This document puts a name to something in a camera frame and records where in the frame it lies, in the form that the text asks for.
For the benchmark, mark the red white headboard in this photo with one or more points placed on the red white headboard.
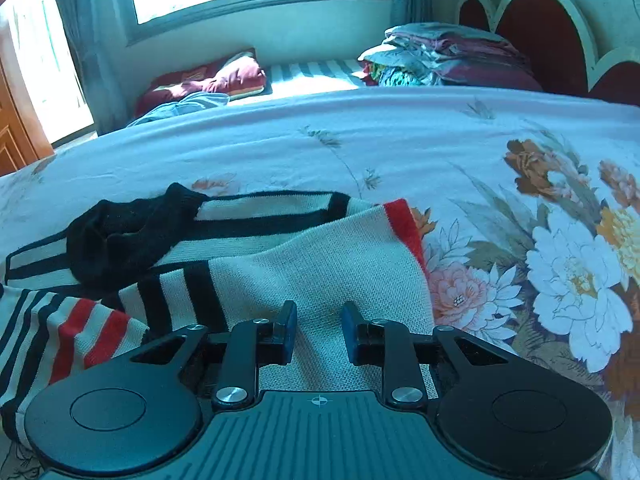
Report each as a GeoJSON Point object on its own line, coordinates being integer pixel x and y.
{"type": "Point", "coordinates": [558, 41]}

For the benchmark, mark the blue-grey curtain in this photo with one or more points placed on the blue-grey curtain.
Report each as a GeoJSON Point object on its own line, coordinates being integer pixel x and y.
{"type": "Point", "coordinates": [98, 81]}

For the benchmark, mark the blue garment on bed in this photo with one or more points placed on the blue garment on bed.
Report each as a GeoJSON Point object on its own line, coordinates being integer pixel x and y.
{"type": "Point", "coordinates": [194, 102]}

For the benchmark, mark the stack of folded bedding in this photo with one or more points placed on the stack of folded bedding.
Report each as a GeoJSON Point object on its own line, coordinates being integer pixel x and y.
{"type": "Point", "coordinates": [437, 54]}

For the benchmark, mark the striped knit sweater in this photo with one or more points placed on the striped knit sweater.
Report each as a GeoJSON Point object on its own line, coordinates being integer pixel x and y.
{"type": "Point", "coordinates": [123, 274]}

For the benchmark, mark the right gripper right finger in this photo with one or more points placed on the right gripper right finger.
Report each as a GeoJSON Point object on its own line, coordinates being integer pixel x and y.
{"type": "Point", "coordinates": [389, 346]}

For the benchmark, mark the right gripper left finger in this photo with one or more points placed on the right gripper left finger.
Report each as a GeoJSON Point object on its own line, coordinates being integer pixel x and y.
{"type": "Point", "coordinates": [253, 344]}

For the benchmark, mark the red pillow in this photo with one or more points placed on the red pillow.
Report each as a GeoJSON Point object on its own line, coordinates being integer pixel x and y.
{"type": "Point", "coordinates": [237, 76]}

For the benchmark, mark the floral bed sheet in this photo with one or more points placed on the floral bed sheet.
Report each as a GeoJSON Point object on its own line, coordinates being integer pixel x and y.
{"type": "Point", "coordinates": [528, 206]}

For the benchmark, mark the striped mattress cover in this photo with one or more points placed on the striped mattress cover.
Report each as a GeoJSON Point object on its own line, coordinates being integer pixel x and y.
{"type": "Point", "coordinates": [300, 79]}

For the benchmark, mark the brown wooden door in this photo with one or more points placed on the brown wooden door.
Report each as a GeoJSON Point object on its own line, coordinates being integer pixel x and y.
{"type": "Point", "coordinates": [22, 139]}

